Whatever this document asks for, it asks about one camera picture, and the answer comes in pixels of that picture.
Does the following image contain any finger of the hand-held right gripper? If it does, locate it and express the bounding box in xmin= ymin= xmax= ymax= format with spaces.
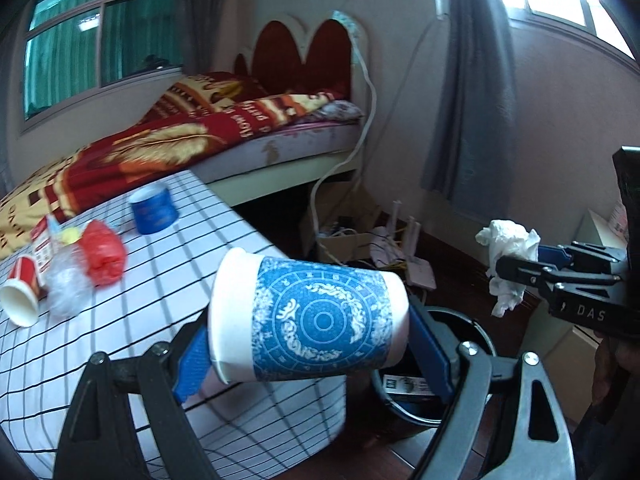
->
xmin=495 ymin=255 xmax=623 ymax=333
xmin=537 ymin=241 xmax=626 ymax=273

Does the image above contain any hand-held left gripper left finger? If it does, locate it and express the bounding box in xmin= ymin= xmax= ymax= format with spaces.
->
xmin=52 ymin=325 xmax=221 ymax=480

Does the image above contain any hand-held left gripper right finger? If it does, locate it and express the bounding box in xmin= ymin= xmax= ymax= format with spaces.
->
xmin=407 ymin=304 xmax=576 ymax=480

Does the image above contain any white tissue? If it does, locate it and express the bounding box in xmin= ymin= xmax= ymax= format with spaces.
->
xmin=475 ymin=220 xmax=542 ymax=318

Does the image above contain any black round trash bin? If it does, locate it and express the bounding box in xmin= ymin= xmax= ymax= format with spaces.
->
xmin=370 ymin=305 xmax=496 ymax=428

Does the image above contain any blue patterned paper cup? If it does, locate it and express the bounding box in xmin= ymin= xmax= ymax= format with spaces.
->
xmin=129 ymin=184 xmax=181 ymax=236
xmin=207 ymin=247 xmax=412 ymax=386

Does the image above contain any red plastic bag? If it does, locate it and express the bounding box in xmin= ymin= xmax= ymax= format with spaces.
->
xmin=80 ymin=220 xmax=127 ymax=286

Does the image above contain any clear plastic bag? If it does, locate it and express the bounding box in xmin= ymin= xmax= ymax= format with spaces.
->
xmin=47 ymin=245 xmax=96 ymax=318

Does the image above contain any red paper cup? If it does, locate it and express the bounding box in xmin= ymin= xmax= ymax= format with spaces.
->
xmin=0 ymin=254 xmax=43 ymax=328

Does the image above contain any small printed carton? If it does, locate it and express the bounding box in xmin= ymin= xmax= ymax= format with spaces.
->
xmin=30 ymin=214 xmax=63 ymax=281

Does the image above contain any small black white box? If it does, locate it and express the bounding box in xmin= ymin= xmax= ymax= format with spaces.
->
xmin=382 ymin=375 xmax=433 ymax=401

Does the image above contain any white router with antennas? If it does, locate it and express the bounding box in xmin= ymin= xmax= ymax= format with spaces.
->
xmin=392 ymin=200 xmax=437 ymax=291

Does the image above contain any white paper sheet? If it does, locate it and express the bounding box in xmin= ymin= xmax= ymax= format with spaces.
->
xmin=370 ymin=227 xmax=401 ymax=266

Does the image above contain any open cardboard box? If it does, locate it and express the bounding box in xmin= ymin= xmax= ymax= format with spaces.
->
xmin=315 ymin=227 xmax=383 ymax=267

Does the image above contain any grey embroidered curtain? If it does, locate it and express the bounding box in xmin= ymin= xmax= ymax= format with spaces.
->
xmin=420 ymin=0 xmax=516 ymax=216

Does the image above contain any cream wooden bed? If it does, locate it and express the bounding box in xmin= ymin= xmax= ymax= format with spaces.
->
xmin=190 ymin=10 xmax=376 ymax=206

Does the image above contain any red gold printed blanket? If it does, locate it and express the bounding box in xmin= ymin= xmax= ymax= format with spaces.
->
xmin=0 ymin=71 xmax=351 ymax=261

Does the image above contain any floral pillow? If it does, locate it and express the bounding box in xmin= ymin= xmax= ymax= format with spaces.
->
xmin=310 ymin=100 xmax=363 ymax=123

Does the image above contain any floral mattress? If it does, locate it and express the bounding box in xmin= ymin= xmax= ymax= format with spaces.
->
xmin=192 ymin=122 xmax=363 ymax=181

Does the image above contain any window with green glass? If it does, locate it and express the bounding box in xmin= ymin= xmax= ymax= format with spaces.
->
xmin=22 ymin=0 xmax=188 ymax=121

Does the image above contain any thick white cable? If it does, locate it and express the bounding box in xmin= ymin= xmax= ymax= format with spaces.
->
xmin=311 ymin=42 xmax=377 ymax=243

